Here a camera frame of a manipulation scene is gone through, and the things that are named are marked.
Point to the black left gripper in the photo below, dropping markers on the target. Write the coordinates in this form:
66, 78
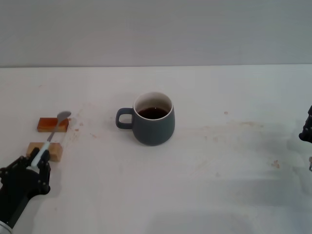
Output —
17, 187

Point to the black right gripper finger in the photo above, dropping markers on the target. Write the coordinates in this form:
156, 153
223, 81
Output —
307, 129

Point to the light wooden block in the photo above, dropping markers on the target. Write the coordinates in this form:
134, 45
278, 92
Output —
55, 151

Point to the grey ceramic cup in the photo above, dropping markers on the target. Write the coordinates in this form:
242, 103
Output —
156, 130

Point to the dark stained wooden block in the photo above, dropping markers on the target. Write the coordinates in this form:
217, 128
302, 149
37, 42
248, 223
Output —
47, 123

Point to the dark coffee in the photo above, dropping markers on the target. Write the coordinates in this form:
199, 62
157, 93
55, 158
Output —
153, 113

